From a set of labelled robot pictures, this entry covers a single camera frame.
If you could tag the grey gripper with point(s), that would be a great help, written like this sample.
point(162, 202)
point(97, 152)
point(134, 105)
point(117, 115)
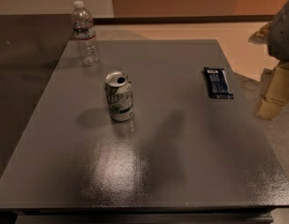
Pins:
point(282, 34)

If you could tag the dark blue rxbar wrapper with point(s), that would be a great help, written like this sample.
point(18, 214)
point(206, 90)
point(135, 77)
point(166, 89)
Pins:
point(217, 83)

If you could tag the white green 7up can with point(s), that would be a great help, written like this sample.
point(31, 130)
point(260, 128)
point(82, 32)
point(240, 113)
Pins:
point(118, 91)

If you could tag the clear plastic water bottle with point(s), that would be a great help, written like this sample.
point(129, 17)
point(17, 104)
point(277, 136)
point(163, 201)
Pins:
point(85, 35)

